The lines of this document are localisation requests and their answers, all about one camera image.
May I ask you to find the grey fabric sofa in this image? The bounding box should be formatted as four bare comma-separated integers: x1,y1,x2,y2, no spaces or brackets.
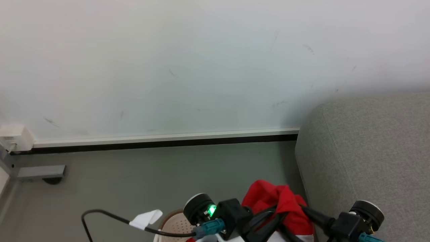
295,91,430,242

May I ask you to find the cream perforated laundry basket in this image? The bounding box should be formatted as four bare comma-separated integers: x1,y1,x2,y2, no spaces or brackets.
154,209,199,242

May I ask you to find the thin black cable teal plug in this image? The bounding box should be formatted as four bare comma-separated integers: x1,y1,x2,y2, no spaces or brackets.
81,209,225,242

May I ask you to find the white wall socket box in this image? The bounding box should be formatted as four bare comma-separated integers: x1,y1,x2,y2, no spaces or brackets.
0,124,35,152

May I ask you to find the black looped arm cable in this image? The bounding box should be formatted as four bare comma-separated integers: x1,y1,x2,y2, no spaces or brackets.
247,206,304,242

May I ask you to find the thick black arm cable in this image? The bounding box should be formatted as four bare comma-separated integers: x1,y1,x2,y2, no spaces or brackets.
300,204,336,231

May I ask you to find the white and black skirting board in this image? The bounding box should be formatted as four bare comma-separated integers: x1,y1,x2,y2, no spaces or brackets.
9,127,300,156

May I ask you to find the red and white garment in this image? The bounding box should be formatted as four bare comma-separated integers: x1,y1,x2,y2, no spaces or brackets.
186,179,315,242

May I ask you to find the white paper cable tag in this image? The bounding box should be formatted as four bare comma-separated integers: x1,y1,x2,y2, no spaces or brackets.
129,209,163,231

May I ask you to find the white furniture panel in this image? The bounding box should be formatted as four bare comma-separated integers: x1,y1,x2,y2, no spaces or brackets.
0,166,10,197

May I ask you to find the grey metal furniture leg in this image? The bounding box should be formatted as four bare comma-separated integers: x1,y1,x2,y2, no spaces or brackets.
0,145,66,180

